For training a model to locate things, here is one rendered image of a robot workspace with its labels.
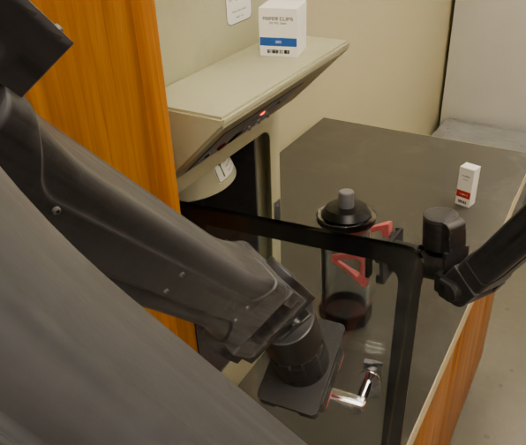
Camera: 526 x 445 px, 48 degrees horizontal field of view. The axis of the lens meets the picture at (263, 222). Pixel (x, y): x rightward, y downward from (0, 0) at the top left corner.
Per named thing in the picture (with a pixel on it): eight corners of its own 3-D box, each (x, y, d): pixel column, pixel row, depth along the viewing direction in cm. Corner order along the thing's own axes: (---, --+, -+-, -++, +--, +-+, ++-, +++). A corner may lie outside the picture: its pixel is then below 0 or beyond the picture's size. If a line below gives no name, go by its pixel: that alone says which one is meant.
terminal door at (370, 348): (196, 426, 91) (164, 197, 70) (394, 495, 80) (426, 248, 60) (193, 430, 91) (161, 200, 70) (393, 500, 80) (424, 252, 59)
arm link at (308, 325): (275, 353, 51) (326, 312, 52) (229, 300, 55) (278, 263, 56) (289, 382, 56) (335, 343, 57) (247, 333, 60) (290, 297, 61)
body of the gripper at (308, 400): (259, 403, 62) (242, 377, 56) (292, 317, 67) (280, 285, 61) (318, 422, 60) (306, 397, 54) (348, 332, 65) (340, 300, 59)
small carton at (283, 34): (259, 56, 77) (258, 7, 74) (270, 45, 81) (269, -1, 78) (297, 57, 76) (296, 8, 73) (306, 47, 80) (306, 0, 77)
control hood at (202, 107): (144, 184, 69) (131, 101, 64) (279, 97, 93) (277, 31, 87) (228, 207, 64) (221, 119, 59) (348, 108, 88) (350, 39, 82)
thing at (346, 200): (312, 230, 109) (311, 197, 106) (333, 209, 116) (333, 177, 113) (360, 239, 104) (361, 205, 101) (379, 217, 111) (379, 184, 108)
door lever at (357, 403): (304, 367, 74) (304, 351, 73) (379, 388, 71) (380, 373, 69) (288, 398, 70) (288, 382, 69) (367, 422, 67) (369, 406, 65)
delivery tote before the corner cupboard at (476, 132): (418, 192, 355) (424, 141, 338) (440, 164, 384) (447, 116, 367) (525, 217, 326) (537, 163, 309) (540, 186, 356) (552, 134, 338)
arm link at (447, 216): (454, 307, 95) (494, 290, 99) (458, 245, 90) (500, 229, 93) (406, 274, 105) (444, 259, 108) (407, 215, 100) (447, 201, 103)
